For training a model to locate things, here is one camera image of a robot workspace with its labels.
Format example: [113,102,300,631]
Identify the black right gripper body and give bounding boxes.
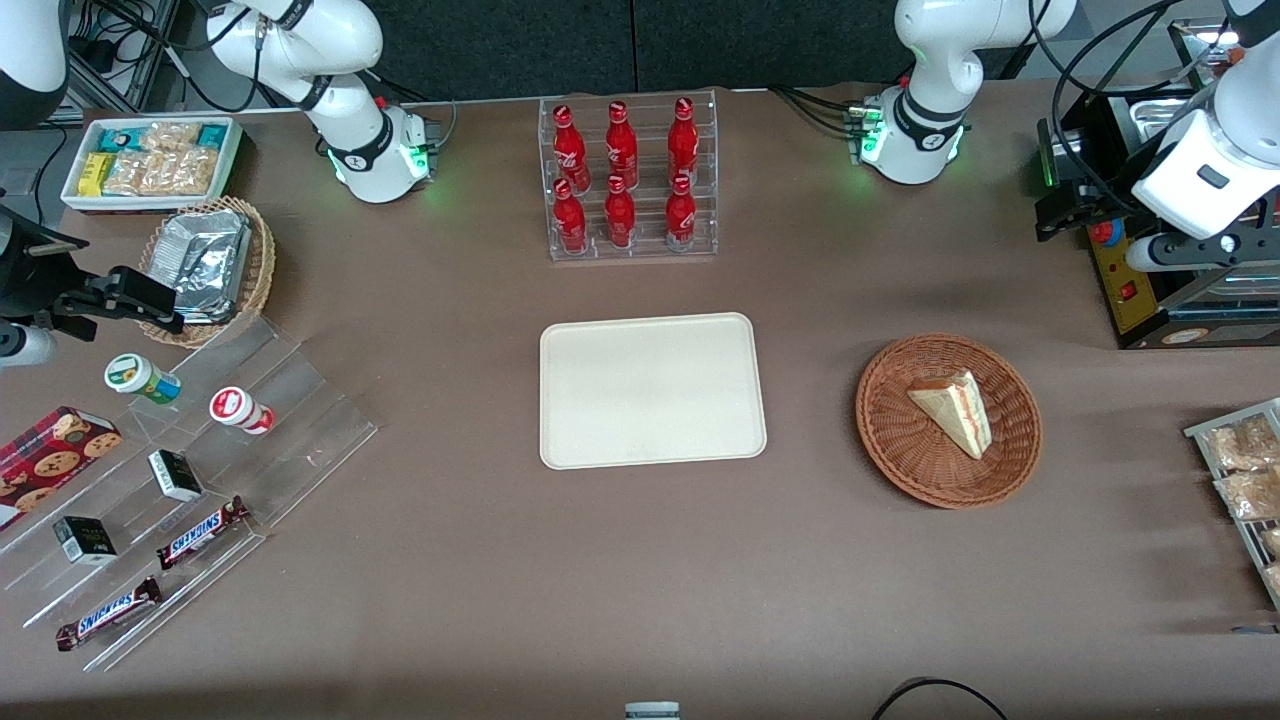
[0,204,99,326]

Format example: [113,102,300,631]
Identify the triangular sandwich wedge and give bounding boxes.
[906,369,994,462]

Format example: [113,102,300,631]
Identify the tan wicker basket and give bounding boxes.
[137,195,277,350]

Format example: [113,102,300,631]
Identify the brown round wicker basket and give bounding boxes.
[854,333,1044,511]

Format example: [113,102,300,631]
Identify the cream plastic tray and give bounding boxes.
[538,311,769,472]

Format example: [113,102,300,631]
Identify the steel warmer pan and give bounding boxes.
[1126,94,1219,143]

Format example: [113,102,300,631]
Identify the green lid white cup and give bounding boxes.
[103,352,184,407]

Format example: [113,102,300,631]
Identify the silver foil packet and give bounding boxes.
[150,209,253,324]

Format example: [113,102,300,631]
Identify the white cylinder on right gripper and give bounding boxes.
[0,324,58,369]

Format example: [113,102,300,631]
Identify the clear bag of crackers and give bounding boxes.
[103,148,219,198]
[140,121,203,154]

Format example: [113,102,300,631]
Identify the red lid white cup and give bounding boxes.
[208,385,276,436]

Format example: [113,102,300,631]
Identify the white rectangular snack bin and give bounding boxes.
[60,116,245,215]

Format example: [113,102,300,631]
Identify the red tartan cookie box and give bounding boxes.
[0,404,124,532]

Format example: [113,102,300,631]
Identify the black food warmer cabinet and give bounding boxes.
[1084,18,1280,352]

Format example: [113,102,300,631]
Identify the small black box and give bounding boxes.
[51,514,119,567]
[147,448,205,504]

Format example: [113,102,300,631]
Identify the clear acrylic stepped stand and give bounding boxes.
[0,314,380,674]

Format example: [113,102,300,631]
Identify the snickers chocolate bar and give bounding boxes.
[155,495,252,572]
[54,575,164,653]

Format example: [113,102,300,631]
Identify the red cola bottle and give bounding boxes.
[664,175,699,252]
[604,100,640,189]
[552,178,590,256]
[666,96,701,187]
[552,104,592,193]
[603,175,638,250]

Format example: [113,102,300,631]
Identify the clear acrylic bottle rack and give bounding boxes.
[537,89,720,264]

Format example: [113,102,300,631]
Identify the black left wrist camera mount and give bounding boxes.
[1124,228,1280,274]

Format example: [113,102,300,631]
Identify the aluminium frame rack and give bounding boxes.
[68,0,183,117]

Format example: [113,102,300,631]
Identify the grey wire rack tray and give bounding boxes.
[1184,397,1280,613]

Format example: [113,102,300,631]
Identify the black cables at left base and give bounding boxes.
[768,84,873,139]

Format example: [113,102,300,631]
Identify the black cables at base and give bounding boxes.
[365,68,459,151]
[768,84,873,139]

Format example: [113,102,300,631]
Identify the black cables at right base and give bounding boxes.
[365,68,459,151]

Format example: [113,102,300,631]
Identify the black looped table cable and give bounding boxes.
[869,677,1012,720]

